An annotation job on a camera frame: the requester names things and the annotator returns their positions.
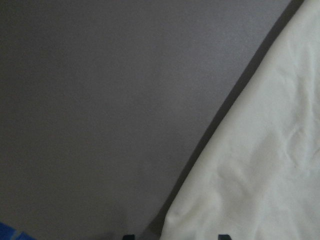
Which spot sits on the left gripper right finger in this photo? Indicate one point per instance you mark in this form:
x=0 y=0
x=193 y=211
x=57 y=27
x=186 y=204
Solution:
x=224 y=237

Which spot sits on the cream long-sleeve printed shirt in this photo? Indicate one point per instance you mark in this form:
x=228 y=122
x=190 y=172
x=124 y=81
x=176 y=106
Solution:
x=258 y=177

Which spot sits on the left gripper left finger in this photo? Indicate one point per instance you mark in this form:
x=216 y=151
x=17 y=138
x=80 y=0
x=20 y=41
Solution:
x=129 y=237

